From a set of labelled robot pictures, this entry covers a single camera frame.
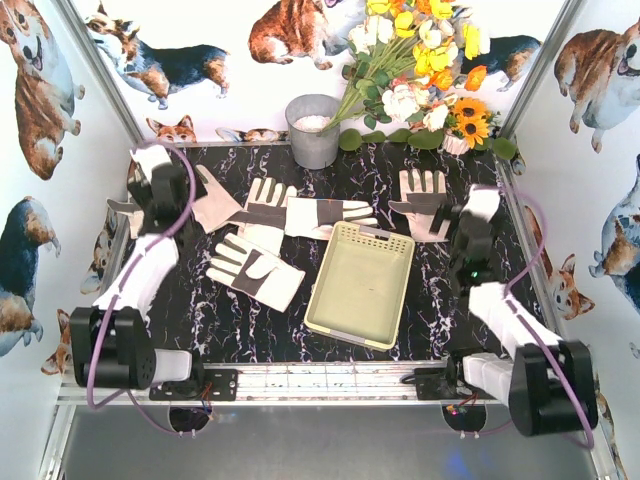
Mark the artificial flower bouquet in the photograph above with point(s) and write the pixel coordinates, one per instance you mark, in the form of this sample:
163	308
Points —
406	56

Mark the horizontal white grey work glove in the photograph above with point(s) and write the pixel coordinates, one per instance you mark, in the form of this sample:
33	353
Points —
315	218

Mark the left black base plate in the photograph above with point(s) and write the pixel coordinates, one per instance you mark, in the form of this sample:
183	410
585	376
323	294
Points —
208	384

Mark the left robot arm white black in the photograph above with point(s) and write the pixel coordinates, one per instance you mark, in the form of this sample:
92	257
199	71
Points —
111	347

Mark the small sunflower pot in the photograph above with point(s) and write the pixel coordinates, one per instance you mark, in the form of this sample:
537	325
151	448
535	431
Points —
470	125

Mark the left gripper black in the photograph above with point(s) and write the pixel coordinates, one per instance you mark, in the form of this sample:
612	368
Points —
138	194

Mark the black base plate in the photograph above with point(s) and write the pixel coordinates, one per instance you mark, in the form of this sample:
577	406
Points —
208	384
444	382

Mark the far left white grey glove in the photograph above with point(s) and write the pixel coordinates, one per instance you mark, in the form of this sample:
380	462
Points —
132	211

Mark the beige work glove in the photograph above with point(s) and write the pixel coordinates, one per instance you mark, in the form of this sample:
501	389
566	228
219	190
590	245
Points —
216	208

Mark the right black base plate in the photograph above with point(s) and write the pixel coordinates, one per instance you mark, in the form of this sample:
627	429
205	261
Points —
444	382

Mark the grey metal bucket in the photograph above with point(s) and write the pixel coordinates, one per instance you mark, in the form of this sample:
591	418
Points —
313	136

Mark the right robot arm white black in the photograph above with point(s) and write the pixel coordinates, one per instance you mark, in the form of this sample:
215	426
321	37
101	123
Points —
545	381

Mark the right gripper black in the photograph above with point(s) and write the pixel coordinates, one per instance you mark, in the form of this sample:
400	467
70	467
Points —
451	215

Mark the pale green plastic storage basket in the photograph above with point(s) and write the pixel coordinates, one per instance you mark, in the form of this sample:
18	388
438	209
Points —
360	289

